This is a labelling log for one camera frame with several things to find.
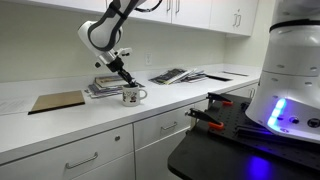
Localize middle drawer handle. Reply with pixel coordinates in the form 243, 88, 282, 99
161, 122, 177, 130

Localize black orange clamp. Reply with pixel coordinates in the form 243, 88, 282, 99
187, 108, 224, 130
206, 92, 233, 106

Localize drawer handle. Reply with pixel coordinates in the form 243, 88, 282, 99
65, 152, 99, 169
250, 88, 256, 98
161, 122, 177, 130

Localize cabinet handles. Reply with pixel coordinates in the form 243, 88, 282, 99
233, 14, 242, 27
166, 0, 180, 14

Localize black round table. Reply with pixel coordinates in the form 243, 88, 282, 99
167, 122, 320, 180

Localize brown flat board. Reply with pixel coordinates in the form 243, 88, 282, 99
28, 90, 85, 115

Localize drawer lock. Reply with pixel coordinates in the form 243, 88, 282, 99
115, 136, 121, 141

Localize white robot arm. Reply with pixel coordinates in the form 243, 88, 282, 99
78, 0, 146, 87

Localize stack of magazines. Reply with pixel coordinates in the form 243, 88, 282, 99
85, 83, 123, 98

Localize upper cabinet handles middle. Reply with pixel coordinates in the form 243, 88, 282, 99
166, 0, 180, 14

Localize black perforated breadboard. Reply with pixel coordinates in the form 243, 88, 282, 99
206, 94, 320, 172

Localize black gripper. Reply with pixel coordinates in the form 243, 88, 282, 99
107, 57, 136, 85

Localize right drawer handle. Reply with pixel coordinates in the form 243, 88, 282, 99
250, 88, 256, 98

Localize left drawer handle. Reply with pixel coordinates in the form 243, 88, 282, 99
65, 152, 99, 169

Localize book on magazine stack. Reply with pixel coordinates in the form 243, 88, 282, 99
94, 75, 126, 88

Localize front black orange clamp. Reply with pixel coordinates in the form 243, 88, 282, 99
187, 108, 224, 130

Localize dark pen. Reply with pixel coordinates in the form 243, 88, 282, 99
129, 84, 138, 88

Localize thin dark strip on counter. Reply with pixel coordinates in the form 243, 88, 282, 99
222, 71, 249, 77

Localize black flat tablet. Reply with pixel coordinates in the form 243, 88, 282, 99
206, 75, 232, 82

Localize fanned magazines pile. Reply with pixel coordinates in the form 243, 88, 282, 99
150, 68, 206, 85

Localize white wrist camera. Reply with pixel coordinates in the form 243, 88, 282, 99
116, 48, 133, 56

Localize white wall outlet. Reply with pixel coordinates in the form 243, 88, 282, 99
145, 53, 152, 66

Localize rear black orange clamp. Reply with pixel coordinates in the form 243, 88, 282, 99
206, 92, 233, 106

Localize white mug with cartoon print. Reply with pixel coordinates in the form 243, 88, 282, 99
122, 85, 148, 107

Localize upper cabinet handles right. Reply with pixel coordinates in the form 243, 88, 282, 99
233, 14, 242, 27

